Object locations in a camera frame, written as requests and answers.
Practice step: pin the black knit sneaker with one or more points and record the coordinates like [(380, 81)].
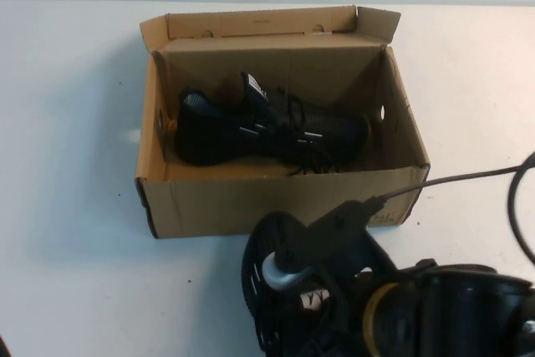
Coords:
[(253, 282), (217, 139)]

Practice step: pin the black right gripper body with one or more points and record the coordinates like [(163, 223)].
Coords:
[(376, 261)]

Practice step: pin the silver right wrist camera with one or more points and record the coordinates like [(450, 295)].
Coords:
[(334, 219)]

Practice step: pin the brown cardboard shoe box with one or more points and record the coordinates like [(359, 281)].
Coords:
[(209, 206)]

